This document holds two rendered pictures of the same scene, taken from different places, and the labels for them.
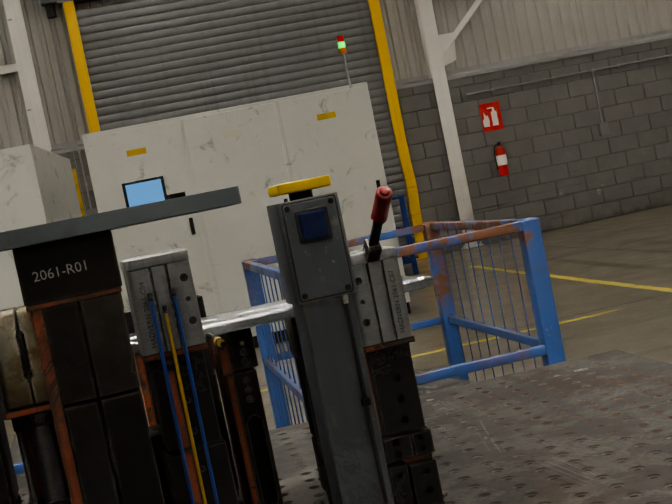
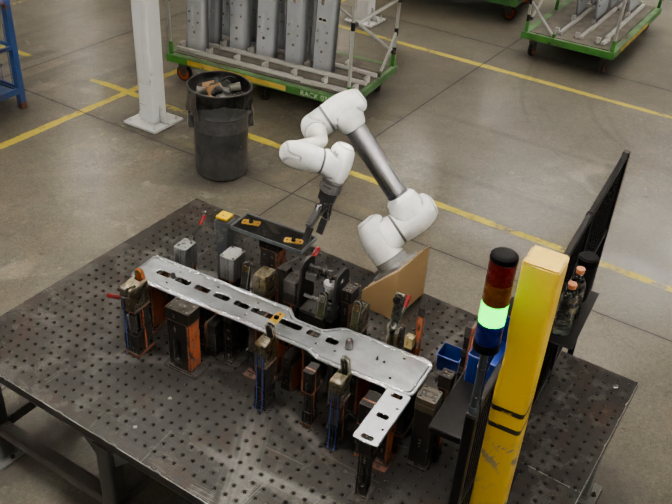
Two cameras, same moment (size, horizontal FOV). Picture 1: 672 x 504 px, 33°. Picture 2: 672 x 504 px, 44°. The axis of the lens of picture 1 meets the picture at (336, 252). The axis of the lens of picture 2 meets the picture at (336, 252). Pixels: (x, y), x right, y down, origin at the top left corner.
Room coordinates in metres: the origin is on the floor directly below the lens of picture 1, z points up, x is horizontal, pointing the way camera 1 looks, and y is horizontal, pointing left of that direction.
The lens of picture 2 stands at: (3.37, 2.47, 3.17)
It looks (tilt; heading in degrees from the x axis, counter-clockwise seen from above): 34 degrees down; 220
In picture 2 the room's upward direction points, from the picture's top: 4 degrees clockwise
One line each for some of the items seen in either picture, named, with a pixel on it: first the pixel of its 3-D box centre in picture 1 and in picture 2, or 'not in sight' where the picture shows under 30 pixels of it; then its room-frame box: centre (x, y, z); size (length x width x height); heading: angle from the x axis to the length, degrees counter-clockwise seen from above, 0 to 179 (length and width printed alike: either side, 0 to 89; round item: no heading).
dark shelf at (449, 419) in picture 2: not in sight; (500, 367); (1.05, 1.41, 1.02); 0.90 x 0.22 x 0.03; 13
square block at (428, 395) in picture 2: not in sight; (424, 429); (1.41, 1.33, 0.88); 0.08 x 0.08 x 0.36; 13
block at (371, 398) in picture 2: not in sight; (369, 425); (1.51, 1.15, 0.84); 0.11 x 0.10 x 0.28; 13
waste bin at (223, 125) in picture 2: not in sight; (220, 128); (-0.41, -1.89, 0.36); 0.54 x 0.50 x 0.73; 9
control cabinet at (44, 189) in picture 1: (40, 242); not in sight; (10.17, 2.61, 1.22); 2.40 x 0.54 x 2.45; 5
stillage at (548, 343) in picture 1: (396, 374); not in sight; (3.87, -0.12, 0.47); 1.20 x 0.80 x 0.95; 10
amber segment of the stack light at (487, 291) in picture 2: not in sight; (497, 291); (1.84, 1.72, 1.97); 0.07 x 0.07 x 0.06
